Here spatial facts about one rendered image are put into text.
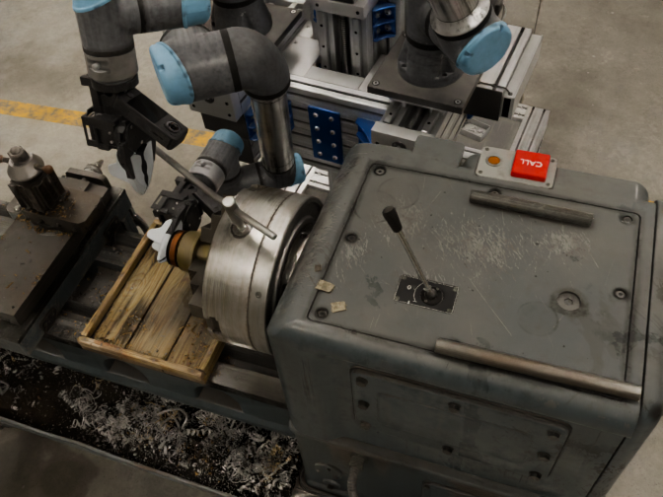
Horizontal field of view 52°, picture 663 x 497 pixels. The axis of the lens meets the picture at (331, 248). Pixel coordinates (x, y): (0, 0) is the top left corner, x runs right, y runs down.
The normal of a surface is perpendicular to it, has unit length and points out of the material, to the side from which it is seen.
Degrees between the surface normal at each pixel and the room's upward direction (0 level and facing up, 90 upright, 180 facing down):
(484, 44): 97
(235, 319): 72
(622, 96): 0
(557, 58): 0
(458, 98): 0
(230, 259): 33
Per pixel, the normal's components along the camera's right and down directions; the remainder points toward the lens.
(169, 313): -0.07, -0.62
